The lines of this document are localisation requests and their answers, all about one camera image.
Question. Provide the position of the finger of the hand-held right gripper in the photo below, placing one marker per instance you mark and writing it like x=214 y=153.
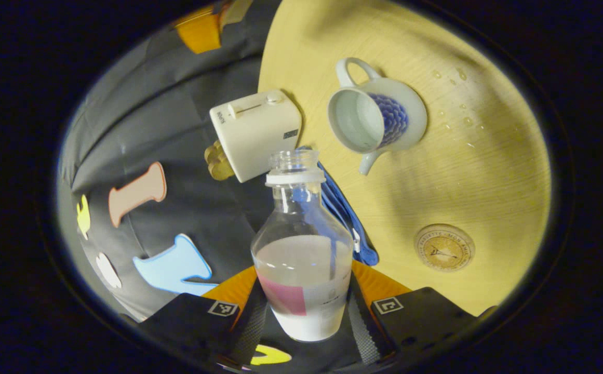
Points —
x=200 y=31

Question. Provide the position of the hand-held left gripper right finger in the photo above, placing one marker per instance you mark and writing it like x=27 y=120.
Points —
x=361 y=327

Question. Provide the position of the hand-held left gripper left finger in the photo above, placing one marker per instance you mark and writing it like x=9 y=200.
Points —
x=252 y=327

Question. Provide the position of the clear plastic water bottle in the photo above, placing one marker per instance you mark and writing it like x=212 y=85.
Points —
x=301 y=270

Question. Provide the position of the round wooden coaster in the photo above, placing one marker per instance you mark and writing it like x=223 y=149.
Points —
x=444 y=248

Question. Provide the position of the blue patterned white teacup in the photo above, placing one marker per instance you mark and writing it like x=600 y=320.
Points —
x=413 y=117

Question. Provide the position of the folded blue towel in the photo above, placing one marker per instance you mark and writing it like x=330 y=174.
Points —
x=350 y=223

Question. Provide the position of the black backdrop cloth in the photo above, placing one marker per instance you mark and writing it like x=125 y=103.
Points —
x=176 y=135

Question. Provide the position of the white toaster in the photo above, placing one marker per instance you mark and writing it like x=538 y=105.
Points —
x=259 y=135

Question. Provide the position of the brown toast slice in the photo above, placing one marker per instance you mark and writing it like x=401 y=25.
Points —
x=214 y=153
x=222 y=170

